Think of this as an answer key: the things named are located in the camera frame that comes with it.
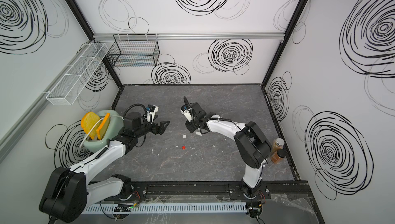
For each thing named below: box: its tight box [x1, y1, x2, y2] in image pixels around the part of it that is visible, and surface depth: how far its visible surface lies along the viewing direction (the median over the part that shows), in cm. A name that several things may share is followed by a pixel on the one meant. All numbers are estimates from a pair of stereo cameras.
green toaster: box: [83, 109, 124, 153], surface depth 79 cm
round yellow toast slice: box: [81, 111, 102, 141], surface depth 77 cm
